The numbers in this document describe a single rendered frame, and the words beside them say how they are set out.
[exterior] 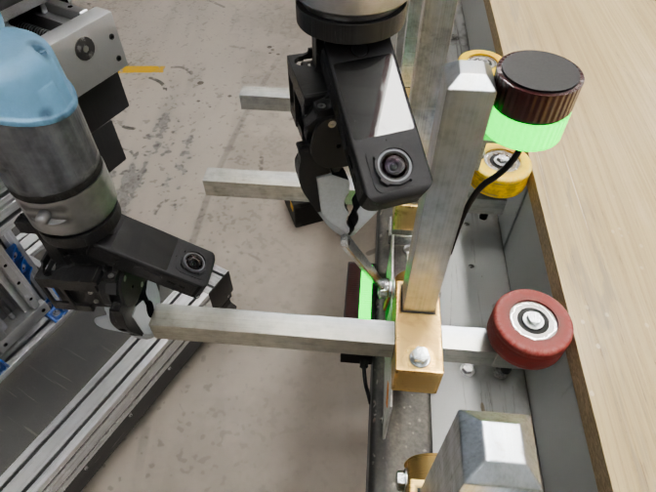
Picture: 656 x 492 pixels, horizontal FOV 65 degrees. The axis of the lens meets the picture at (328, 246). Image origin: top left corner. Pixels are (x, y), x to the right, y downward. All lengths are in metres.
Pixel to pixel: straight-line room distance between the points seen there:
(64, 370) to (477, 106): 1.22
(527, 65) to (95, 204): 0.35
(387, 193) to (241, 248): 1.50
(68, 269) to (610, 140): 0.71
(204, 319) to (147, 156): 1.68
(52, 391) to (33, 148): 1.04
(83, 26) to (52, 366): 0.86
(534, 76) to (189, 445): 1.27
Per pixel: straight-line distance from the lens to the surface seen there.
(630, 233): 0.71
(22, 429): 1.40
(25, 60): 0.41
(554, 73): 0.41
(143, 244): 0.51
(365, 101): 0.34
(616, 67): 1.01
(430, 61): 0.66
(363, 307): 0.79
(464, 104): 0.39
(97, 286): 0.54
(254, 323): 0.59
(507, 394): 0.85
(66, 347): 1.47
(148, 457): 1.50
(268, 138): 2.23
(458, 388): 0.83
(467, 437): 0.27
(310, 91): 0.39
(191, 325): 0.60
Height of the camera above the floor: 1.36
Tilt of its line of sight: 50 degrees down
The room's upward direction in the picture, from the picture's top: straight up
